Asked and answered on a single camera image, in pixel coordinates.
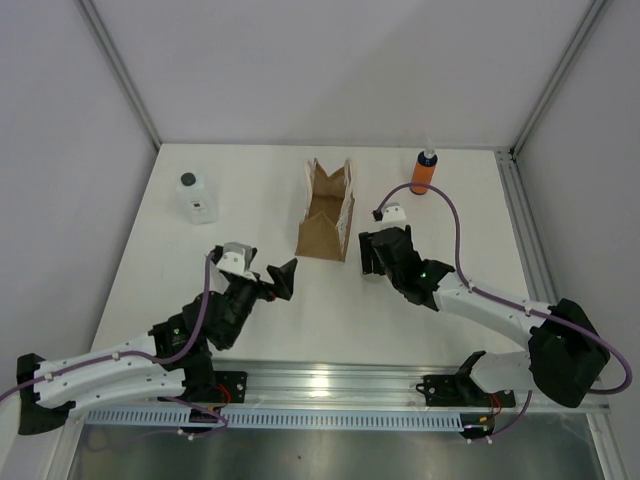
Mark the orange bottle blue cap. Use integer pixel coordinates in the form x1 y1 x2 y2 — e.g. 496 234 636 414
410 140 438 195

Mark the green bottle white cap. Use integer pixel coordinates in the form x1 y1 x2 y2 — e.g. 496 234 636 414
362 273 386 284

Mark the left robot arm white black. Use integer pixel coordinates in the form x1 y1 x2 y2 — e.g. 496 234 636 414
16 253 298 436

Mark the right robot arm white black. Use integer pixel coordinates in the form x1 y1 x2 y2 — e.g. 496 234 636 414
358 227 610 408

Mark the clear bottle black cap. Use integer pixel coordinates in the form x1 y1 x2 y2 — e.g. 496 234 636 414
177 172 219 225

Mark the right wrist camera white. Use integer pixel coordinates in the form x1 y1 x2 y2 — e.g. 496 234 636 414
372 202 407 230

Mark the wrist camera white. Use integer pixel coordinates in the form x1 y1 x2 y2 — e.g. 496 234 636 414
216 242 257 281
372 202 407 230

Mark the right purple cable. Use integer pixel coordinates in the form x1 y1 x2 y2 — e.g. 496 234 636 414
374 183 633 444

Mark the purple cable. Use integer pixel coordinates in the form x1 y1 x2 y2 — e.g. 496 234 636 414
0 252 231 441
374 183 633 444

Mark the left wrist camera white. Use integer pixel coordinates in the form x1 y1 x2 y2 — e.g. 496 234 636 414
216 242 257 281

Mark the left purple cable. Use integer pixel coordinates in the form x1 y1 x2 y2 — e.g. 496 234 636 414
0 252 231 441

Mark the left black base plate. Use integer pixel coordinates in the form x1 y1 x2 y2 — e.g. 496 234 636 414
178 370 248 434

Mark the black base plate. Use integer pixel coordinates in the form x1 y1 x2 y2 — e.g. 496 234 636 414
178 370 248 434
415 373 517 445

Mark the aluminium mounting rail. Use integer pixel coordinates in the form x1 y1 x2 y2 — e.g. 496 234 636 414
144 360 612 414

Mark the white slotted cable duct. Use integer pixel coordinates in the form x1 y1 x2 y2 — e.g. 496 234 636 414
85 405 464 432

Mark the right side aluminium rail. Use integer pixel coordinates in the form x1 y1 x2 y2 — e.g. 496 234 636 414
494 147 559 303

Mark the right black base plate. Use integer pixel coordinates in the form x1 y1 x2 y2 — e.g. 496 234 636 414
415 373 517 445

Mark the left aluminium frame post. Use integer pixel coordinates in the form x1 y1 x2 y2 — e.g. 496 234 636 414
74 0 162 152

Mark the aluminium frame post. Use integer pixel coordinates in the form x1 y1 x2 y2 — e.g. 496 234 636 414
74 0 162 152
510 0 612 159

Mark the right aluminium frame post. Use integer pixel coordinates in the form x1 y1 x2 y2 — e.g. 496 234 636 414
510 0 612 159

